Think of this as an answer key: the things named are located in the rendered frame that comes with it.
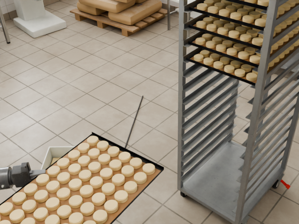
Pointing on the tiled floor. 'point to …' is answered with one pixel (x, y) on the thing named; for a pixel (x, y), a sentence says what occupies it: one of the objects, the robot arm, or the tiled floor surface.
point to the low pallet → (79, 16)
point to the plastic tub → (54, 155)
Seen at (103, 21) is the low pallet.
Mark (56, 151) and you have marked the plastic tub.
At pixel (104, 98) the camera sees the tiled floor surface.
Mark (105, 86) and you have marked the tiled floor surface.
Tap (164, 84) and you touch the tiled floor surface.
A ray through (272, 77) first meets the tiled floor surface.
